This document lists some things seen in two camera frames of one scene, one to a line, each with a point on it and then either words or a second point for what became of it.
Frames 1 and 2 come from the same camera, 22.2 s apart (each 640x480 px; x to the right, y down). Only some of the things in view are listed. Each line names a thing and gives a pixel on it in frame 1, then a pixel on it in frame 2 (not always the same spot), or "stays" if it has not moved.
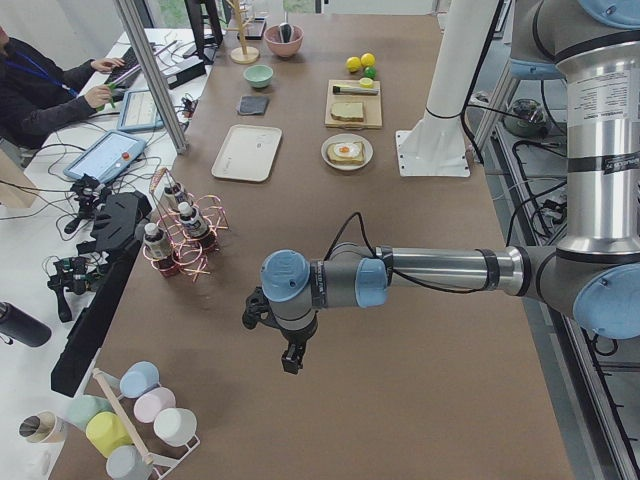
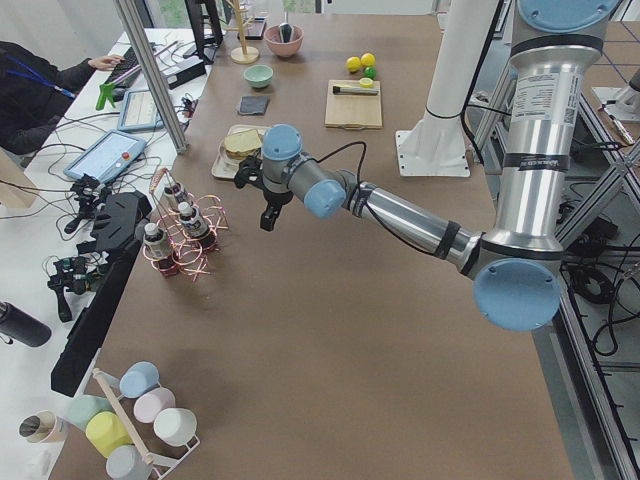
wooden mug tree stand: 242,55 stays
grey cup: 126,463 stays
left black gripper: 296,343 to 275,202
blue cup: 137,378 stays
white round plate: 348,138 to 240,145
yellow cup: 106,432 stays
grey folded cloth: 255,105 stays
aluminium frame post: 148,68 stays
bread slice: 347,111 to 243,141
